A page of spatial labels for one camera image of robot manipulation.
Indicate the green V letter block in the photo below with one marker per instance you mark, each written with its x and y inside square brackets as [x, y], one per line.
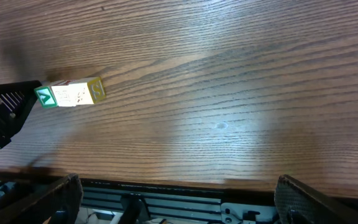
[46, 97]

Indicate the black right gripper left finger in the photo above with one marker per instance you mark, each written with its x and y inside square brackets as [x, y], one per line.
[58, 202]

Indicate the white block yellow S side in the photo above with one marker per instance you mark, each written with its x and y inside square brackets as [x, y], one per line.
[89, 91]

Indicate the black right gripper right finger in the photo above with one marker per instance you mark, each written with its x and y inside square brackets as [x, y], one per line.
[297, 202]

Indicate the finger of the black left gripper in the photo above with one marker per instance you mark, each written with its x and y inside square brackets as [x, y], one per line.
[16, 102]

